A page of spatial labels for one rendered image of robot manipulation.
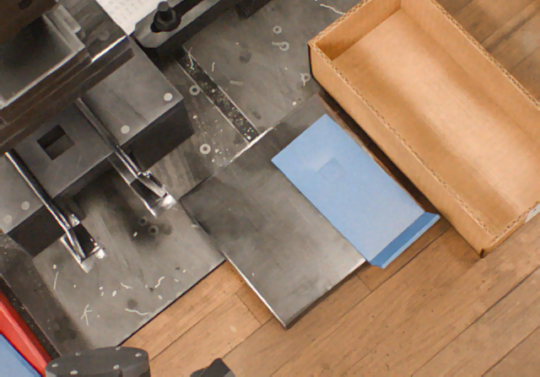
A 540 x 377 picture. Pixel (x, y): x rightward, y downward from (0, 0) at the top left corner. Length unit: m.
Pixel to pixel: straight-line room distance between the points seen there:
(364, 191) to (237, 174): 0.12
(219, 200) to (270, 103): 0.12
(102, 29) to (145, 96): 0.16
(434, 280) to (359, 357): 0.10
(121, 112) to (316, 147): 0.19
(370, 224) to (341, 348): 0.12
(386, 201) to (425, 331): 0.12
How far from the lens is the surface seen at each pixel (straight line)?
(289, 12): 1.11
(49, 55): 0.80
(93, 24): 0.86
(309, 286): 0.98
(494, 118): 1.06
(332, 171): 1.01
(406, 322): 1.00
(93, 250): 0.95
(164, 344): 1.01
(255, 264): 0.99
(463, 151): 1.04
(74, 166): 0.98
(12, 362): 1.03
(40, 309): 1.04
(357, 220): 1.00
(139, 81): 1.00
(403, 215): 1.00
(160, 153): 1.05
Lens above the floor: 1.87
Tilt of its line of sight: 70 degrees down
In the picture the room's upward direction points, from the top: 11 degrees counter-clockwise
